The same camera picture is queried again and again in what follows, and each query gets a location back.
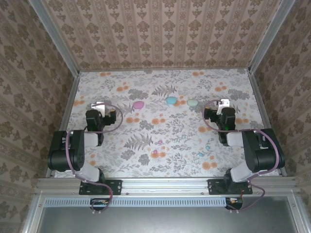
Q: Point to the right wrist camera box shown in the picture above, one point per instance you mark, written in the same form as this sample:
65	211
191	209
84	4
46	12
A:
224	102

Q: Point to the aluminium frame post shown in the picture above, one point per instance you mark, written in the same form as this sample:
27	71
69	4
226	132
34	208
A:
55	36
269	36

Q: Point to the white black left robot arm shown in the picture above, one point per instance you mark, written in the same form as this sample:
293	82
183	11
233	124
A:
57	155

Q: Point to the mint green earbud charging case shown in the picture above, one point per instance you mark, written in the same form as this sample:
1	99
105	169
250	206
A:
192	103

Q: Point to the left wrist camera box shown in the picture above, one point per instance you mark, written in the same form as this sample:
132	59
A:
99	105

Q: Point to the blue earbud charging case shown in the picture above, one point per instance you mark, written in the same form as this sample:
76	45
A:
171	100

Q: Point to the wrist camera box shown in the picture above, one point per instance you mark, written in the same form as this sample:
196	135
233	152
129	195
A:
99	105
224	102

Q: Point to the grey metal panel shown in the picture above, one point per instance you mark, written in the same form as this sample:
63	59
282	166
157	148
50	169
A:
165	221

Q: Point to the aluminium mounting rail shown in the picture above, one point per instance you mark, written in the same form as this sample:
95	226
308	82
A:
165	185

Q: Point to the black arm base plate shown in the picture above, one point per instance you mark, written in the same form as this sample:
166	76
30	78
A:
115	188
213	187

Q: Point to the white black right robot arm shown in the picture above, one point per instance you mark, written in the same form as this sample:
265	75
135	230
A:
257	155

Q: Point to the pink earbud charging case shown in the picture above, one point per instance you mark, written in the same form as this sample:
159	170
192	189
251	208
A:
138	104

